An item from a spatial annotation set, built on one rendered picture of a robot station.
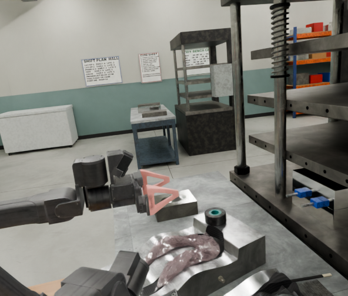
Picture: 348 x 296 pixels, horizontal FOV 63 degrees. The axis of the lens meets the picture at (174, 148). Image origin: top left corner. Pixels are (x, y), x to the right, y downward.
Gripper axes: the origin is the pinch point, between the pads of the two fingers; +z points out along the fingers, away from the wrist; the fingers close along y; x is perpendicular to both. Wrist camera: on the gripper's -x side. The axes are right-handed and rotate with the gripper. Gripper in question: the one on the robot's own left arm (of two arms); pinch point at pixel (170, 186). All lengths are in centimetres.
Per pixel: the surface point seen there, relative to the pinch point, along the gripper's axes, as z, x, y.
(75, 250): -59, 121, 178
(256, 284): 18.3, 26.7, -9.0
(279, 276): 23.7, 24.5, -10.8
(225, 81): 175, -8, 371
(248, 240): 26.7, 28.2, 11.2
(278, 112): 66, -5, 55
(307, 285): 34.7, 33.0, -7.3
